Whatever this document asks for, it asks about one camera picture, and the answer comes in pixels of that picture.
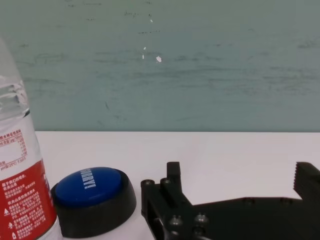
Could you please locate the blue push button black base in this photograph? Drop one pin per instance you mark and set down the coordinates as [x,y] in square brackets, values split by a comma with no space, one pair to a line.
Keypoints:
[87,187]

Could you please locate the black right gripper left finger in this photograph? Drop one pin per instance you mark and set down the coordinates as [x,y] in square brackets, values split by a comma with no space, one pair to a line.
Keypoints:
[173,187]

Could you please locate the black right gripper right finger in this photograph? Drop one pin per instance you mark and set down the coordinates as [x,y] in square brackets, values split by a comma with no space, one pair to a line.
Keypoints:
[307,182]

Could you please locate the clear red-capped water bottle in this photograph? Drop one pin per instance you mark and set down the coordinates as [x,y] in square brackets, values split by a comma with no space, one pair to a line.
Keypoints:
[22,190]

